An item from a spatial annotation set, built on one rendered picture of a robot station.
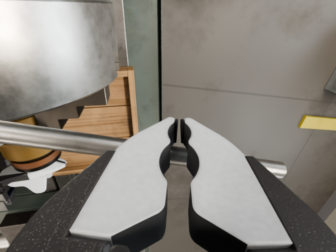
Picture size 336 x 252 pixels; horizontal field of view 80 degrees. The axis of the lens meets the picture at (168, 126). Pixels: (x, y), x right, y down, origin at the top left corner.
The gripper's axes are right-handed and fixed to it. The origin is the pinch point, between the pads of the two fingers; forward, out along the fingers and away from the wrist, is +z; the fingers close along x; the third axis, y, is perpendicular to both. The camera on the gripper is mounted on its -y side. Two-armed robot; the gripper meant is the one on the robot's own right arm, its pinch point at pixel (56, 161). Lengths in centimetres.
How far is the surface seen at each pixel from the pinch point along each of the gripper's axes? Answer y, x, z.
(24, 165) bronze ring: -2.3, 3.3, -3.2
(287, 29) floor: -13, -109, 123
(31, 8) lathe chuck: -23.7, 11.3, 6.9
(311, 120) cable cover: 62, -107, 174
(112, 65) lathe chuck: -17.4, 3.7, 11.7
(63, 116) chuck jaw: -9.6, 1.8, 3.7
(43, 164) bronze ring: -1.6, 2.6, -0.9
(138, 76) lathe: 2, -55, 17
